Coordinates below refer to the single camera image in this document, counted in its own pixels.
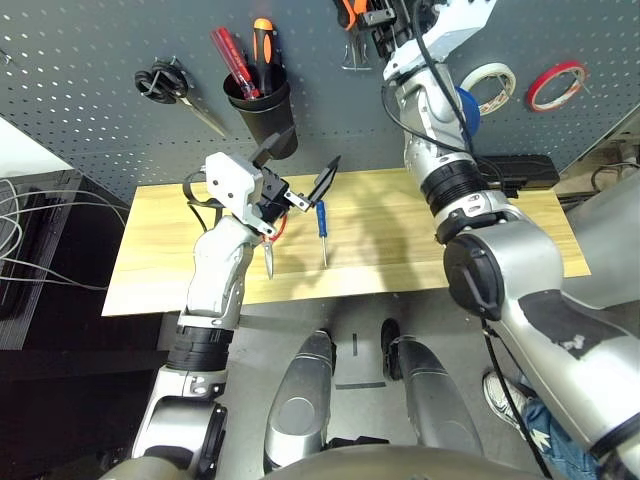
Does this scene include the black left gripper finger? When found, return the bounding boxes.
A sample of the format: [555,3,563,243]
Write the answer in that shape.
[287,153,343,211]
[248,131,282,170]

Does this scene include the orange black screwdriver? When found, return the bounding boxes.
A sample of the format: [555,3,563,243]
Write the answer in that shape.
[252,18,276,96]

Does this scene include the red handled scissors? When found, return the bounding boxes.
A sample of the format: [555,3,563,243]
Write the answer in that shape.
[259,214,289,281]

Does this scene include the black cup holder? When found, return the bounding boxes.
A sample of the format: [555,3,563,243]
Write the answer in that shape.
[222,67,300,160]

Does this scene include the silver robot leg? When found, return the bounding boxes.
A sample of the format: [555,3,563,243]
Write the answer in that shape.
[262,327,337,474]
[379,318,484,456]

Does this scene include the red handled screwdriver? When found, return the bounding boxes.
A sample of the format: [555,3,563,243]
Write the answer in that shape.
[209,27,262,100]

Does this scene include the black handled scissors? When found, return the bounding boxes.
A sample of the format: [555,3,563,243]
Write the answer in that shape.
[133,57,229,137]

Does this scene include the silver robot right leg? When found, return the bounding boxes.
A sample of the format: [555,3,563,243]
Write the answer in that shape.
[379,318,484,456]

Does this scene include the dark grey pegboard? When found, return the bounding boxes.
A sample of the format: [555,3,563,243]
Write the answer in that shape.
[0,0,640,201]

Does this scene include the blue handled screwdriver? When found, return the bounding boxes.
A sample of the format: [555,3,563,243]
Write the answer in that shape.
[314,199,330,270]

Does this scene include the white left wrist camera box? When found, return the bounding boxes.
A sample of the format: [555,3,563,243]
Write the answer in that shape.
[204,152,276,236]

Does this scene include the black side cabinet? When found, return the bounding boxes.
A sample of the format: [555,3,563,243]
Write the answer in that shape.
[0,169,136,351]

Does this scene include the orange black pliers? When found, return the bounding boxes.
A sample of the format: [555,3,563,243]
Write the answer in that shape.
[335,0,374,59]

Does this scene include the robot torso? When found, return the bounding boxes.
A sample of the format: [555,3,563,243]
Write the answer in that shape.
[99,444,551,480]

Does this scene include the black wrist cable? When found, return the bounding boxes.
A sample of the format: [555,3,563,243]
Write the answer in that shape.
[182,169,224,234]
[380,0,554,480]

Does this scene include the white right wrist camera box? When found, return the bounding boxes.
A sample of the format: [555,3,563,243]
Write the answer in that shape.
[382,0,499,81]

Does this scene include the blue jeans leg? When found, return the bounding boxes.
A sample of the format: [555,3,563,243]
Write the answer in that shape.
[519,394,601,480]

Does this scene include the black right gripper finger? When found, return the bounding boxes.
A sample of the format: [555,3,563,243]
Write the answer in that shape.
[357,0,397,27]

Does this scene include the black tool case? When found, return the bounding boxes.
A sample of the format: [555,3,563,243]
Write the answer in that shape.
[477,153,560,199]

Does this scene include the silver robot left leg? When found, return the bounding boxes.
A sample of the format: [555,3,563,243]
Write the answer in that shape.
[262,327,337,474]

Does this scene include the red tape roll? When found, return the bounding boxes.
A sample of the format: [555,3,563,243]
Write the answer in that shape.
[526,60,590,114]

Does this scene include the blue tape roll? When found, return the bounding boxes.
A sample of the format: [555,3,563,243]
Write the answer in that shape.
[455,85,482,135]

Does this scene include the white tape roll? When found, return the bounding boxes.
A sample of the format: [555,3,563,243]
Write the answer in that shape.
[458,62,517,117]

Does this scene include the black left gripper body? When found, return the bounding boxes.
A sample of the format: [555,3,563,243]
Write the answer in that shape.
[252,168,301,225]

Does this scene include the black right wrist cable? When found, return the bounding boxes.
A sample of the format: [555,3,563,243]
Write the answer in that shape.
[380,0,554,480]

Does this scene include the wide wire pliers hook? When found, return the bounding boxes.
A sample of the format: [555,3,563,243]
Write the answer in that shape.
[341,42,374,71]

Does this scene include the white sneaker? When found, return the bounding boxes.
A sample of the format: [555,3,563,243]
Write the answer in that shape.
[482,370,531,441]

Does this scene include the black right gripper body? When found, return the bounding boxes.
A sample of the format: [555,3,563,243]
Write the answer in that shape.
[369,14,417,57]

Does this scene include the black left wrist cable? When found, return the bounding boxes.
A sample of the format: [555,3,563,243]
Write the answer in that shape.
[182,169,224,234]

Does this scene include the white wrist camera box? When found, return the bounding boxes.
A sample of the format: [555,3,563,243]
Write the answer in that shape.
[382,0,499,81]
[204,152,276,236]

